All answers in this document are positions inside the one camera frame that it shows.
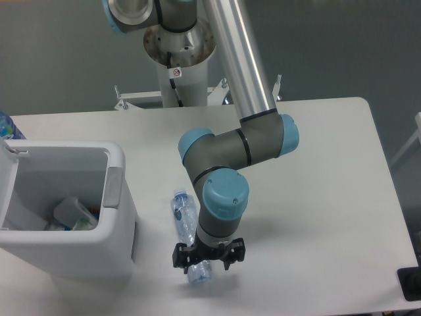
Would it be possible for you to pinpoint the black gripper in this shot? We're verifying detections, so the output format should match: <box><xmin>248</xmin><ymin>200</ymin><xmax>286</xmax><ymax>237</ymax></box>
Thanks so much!
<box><xmin>172</xmin><ymin>233</ymin><xmax>246</xmax><ymax>274</ymax></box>

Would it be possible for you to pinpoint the crushed clear plastic bottle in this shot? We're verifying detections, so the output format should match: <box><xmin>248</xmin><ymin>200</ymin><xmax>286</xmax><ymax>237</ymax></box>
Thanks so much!
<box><xmin>170</xmin><ymin>188</ymin><xmax>212</xmax><ymax>286</ymax></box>

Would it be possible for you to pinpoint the clear plastic cup with label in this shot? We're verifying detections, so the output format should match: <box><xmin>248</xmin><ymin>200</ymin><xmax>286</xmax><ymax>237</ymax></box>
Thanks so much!
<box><xmin>53</xmin><ymin>196</ymin><xmax>98</xmax><ymax>230</ymax></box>

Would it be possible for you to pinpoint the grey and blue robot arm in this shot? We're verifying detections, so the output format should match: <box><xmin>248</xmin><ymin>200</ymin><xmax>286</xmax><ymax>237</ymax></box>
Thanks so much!
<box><xmin>103</xmin><ymin>1</ymin><xmax>299</xmax><ymax>270</ymax></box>

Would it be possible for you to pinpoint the white trash can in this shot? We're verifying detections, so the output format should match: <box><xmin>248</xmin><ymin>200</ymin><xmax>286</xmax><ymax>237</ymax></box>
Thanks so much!
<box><xmin>1</xmin><ymin>140</ymin><xmax>139</xmax><ymax>277</ymax></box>

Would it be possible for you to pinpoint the black device at table edge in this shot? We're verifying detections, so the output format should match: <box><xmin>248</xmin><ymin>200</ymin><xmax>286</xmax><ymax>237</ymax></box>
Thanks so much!
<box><xmin>397</xmin><ymin>267</ymin><xmax>420</xmax><ymax>302</ymax></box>

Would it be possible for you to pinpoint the blue labelled water bottle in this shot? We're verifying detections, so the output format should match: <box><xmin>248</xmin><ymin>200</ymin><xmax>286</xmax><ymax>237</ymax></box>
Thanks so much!
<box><xmin>0</xmin><ymin>111</ymin><xmax>26</xmax><ymax>140</ymax></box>

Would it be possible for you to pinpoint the black cable on pedestal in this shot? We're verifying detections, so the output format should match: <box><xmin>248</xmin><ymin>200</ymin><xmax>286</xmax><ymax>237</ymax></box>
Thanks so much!
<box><xmin>166</xmin><ymin>51</ymin><xmax>185</xmax><ymax>108</ymax></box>

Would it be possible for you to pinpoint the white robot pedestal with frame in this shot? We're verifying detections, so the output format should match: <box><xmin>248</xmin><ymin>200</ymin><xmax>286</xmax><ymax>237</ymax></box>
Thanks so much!
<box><xmin>113</xmin><ymin>26</ymin><xmax>284</xmax><ymax>111</ymax></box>

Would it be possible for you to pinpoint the white frame at right edge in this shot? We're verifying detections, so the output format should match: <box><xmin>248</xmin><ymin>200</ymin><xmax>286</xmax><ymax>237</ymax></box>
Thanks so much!
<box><xmin>389</xmin><ymin>112</ymin><xmax>420</xmax><ymax>172</ymax></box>

